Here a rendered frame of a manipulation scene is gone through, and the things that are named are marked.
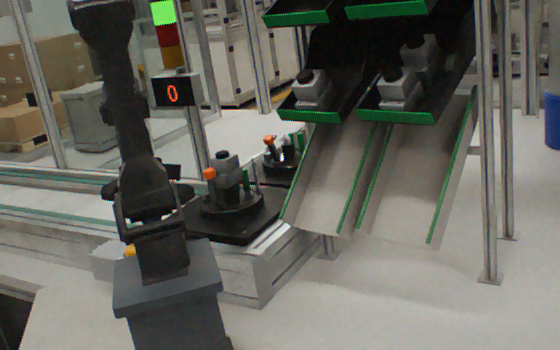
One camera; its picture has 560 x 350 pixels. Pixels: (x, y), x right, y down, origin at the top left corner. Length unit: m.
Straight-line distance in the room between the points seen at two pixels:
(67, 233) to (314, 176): 0.60
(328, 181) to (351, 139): 0.09
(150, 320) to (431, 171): 0.51
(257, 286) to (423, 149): 0.38
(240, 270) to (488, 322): 0.43
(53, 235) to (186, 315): 0.68
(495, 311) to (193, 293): 0.51
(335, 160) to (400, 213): 0.17
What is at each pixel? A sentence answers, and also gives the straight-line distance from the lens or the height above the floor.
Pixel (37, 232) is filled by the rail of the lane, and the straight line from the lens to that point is 1.45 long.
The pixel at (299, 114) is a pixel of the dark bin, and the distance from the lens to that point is 0.95.
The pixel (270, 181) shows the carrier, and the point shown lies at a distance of 1.33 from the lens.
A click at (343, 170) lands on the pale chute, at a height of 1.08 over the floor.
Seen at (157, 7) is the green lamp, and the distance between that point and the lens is 1.32.
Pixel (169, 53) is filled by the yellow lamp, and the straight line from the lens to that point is 1.33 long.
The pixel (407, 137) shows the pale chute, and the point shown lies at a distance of 1.02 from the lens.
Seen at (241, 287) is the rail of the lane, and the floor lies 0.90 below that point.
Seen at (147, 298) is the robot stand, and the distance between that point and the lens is 0.77.
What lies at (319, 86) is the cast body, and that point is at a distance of 0.93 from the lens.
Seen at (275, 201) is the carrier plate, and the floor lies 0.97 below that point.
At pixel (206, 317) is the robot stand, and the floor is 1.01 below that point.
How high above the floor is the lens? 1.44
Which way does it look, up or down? 19 degrees down
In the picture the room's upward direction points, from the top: 9 degrees counter-clockwise
